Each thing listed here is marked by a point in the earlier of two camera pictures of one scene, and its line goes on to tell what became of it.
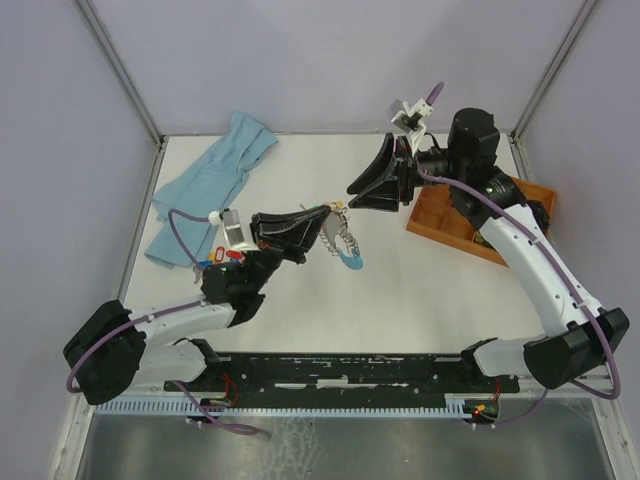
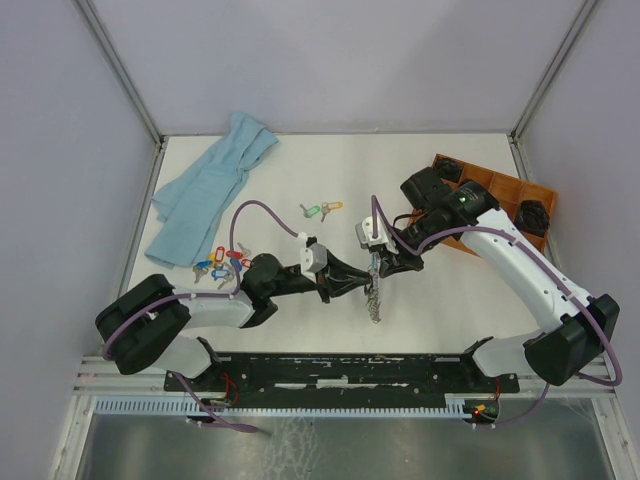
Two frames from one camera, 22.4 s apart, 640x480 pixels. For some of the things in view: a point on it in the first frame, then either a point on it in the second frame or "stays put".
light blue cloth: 204,187 stays put
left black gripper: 292,244 to 338,278
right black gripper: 379,186 to 391,262
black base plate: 275,374 stays put
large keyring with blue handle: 354,261 to 374,301
